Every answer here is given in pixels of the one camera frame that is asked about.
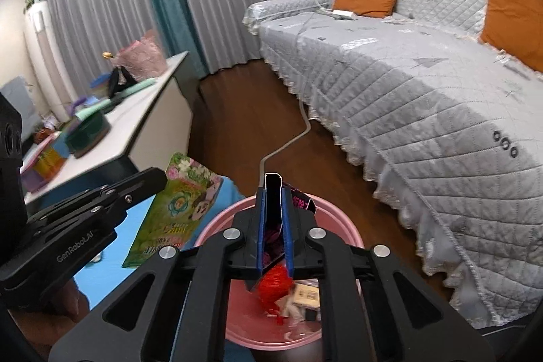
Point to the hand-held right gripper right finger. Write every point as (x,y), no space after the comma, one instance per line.
(288,234)

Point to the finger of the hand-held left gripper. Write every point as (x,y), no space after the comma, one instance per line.
(106,196)

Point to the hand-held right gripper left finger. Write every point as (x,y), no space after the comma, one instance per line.
(259,234)

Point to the dark maroon wrapper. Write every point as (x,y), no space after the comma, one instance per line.
(273,209)

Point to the red plastic bag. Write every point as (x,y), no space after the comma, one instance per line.
(273,285)

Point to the beige rectangular box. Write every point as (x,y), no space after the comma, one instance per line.
(305,296)

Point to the green printed packet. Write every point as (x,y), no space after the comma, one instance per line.
(182,196)

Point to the pink plastic bin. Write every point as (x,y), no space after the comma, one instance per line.
(254,332)

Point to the person's left hand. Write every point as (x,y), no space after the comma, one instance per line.
(46,328)

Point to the dark green basin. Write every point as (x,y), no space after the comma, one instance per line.
(87,135)

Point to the colourful striped box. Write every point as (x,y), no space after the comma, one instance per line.
(46,162)

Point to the brown ornament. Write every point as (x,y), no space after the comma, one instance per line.
(43,135)

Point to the white top coffee table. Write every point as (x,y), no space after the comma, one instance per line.
(144,107)

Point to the stack of colourful bowls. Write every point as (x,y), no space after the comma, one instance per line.
(99,84)

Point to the mint green tray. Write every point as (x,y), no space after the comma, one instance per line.
(142,85)

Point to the grey television dust cover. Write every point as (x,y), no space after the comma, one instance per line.
(25,99)

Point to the small yellow object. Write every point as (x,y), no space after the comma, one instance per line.
(108,56)

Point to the pink fabric basket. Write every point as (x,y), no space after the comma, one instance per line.
(142,56)

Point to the white tower air conditioner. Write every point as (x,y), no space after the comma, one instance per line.
(42,56)

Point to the grey quilted sofa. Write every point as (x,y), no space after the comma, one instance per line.
(403,111)

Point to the green plant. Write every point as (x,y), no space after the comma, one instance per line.
(33,1)

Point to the white power adapter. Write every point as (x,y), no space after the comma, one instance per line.
(344,13)

